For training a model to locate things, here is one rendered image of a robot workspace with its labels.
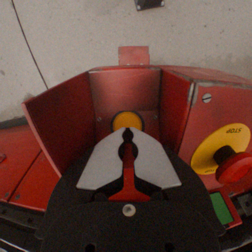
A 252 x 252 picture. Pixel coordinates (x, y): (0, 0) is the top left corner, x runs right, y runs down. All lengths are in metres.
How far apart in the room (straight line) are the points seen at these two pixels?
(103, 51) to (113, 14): 0.24
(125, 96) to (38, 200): 0.38
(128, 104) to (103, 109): 0.04
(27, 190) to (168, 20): 1.09
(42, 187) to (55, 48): 0.84
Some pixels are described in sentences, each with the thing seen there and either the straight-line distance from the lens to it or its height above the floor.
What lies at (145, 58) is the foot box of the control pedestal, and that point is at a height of 0.12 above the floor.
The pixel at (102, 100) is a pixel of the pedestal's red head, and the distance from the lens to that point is 0.16.
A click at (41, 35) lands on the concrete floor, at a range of 1.05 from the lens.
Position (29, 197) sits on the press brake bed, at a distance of 0.47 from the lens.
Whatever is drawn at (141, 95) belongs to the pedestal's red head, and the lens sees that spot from 0.16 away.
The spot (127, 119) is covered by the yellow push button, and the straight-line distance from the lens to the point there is 0.15.
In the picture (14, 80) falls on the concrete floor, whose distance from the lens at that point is 1.27.
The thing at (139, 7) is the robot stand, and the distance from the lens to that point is 0.88.
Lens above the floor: 0.85
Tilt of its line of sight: 58 degrees down
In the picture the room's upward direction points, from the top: 179 degrees clockwise
